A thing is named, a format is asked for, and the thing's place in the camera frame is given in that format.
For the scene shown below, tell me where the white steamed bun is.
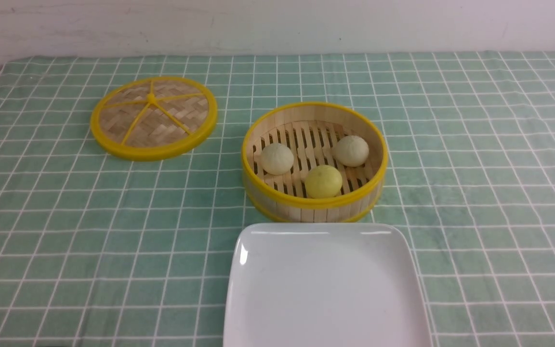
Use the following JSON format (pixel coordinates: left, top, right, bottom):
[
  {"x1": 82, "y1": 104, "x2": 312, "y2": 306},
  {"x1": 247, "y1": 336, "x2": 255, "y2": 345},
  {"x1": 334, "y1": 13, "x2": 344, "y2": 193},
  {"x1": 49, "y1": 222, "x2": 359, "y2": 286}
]
[
  {"x1": 260, "y1": 143, "x2": 294, "y2": 175},
  {"x1": 332, "y1": 135, "x2": 370, "y2": 167}
]

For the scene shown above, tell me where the yellow steamed bun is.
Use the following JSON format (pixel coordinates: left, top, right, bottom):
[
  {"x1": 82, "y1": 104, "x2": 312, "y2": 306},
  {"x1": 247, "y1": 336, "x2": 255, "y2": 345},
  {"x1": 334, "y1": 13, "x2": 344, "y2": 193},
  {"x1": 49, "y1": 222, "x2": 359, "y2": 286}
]
[{"x1": 304, "y1": 165, "x2": 342, "y2": 199}]

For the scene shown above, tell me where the white square plate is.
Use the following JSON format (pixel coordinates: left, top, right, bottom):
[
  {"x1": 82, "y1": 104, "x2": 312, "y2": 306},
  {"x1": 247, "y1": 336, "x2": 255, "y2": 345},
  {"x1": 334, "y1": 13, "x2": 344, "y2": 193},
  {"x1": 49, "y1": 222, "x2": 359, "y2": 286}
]
[{"x1": 223, "y1": 223, "x2": 433, "y2": 347}]

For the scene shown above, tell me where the yellow bamboo steamer basket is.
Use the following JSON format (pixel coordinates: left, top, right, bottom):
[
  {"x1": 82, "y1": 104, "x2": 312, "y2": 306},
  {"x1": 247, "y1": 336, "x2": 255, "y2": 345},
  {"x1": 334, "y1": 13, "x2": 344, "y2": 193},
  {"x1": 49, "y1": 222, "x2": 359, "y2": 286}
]
[{"x1": 241, "y1": 102, "x2": 388, "y2": 223}]

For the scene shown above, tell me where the yellow bamboo steamer lid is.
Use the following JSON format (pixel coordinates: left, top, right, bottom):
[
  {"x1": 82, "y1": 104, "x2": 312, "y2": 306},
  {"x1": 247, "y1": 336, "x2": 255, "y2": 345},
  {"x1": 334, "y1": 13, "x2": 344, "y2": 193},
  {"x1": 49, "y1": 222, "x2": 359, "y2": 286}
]
[{"x1": 90, "y1": 76, "x2": 218, "y2": 161}]

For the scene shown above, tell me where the green checkered tablecloth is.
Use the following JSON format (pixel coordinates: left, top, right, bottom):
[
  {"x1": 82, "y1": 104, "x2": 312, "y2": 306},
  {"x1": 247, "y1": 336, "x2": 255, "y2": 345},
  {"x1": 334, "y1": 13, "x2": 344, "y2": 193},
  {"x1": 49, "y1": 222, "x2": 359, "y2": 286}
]
[{"x1": 0, "y1": 52, "x2": 555, "y2": 347}]

